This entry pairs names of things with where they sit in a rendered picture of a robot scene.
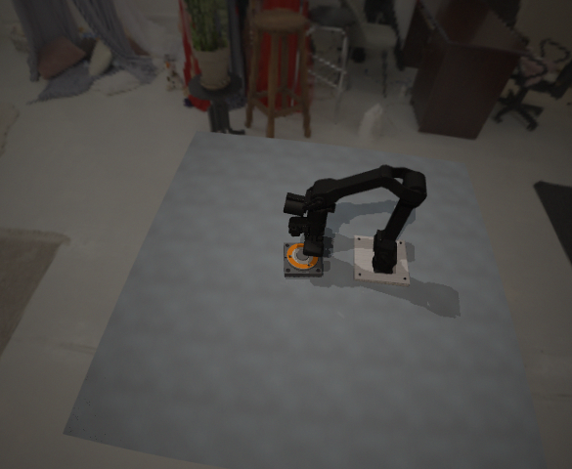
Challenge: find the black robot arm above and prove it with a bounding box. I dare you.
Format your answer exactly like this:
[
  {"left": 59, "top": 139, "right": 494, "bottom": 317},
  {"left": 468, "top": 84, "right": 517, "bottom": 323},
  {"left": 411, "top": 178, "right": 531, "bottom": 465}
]
[{"left": 284, "top": 164, "right": 427, "bottom": 274}]

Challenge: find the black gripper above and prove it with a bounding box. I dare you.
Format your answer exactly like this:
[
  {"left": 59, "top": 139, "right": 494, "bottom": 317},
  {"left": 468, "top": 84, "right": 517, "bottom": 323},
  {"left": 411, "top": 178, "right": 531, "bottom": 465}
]
[{"left": 303, "top": 217, "right": 327, "bottom": 257}]

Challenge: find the orange round plate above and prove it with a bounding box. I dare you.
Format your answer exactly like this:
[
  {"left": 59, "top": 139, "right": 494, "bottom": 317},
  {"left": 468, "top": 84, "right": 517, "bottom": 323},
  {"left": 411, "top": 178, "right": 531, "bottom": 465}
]
[{"left": 286, "top": 243, "right": 318, "bottom": 270}]

